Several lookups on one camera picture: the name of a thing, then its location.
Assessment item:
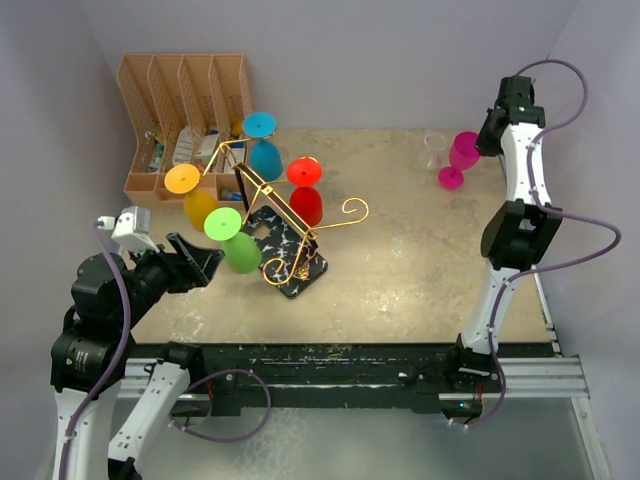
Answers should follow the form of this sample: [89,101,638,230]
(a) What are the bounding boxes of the clear glass wine glass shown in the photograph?
[424,132,447,170]

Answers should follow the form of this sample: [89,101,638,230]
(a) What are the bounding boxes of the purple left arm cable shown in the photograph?
[57,222,133,480]

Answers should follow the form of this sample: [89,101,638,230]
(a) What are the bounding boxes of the black marbled rack base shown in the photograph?
[242,206,328,300]

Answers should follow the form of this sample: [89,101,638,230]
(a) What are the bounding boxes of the green plastic wine glass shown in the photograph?
[204,207,262,274]

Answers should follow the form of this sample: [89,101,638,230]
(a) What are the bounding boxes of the pink plastic wine glass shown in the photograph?
[438,131,480,190]

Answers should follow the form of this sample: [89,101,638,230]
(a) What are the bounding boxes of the blue plastic wine glass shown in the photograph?
[242,112,283,182]

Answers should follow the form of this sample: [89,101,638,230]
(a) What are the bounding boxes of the tan plastic file organizer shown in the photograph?
[117,53,253,209]

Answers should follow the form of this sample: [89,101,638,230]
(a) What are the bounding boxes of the yellow plastic wine glass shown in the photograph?
[164,163,218,232]

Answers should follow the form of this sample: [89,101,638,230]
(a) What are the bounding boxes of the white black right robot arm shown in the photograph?
[444,75,562,391]

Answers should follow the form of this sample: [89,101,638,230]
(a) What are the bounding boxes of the gold wire wine glass rack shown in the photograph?
[197,137,371,287]

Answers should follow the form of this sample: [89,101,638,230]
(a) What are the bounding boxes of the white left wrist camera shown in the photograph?
[97,206,160,255]

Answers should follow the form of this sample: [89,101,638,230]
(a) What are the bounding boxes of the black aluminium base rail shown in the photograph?
[119,340,591,417]

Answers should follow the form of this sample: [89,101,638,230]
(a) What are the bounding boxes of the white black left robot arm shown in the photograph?
[51,232,224,479]

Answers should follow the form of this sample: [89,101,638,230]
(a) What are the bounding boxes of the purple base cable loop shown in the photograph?
[167,368,274,443]

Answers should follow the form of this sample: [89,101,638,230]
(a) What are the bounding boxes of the red plastic wine glass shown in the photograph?
[286,156,323,227]

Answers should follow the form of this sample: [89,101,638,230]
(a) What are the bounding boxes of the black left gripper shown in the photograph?
[116,230,224,326]

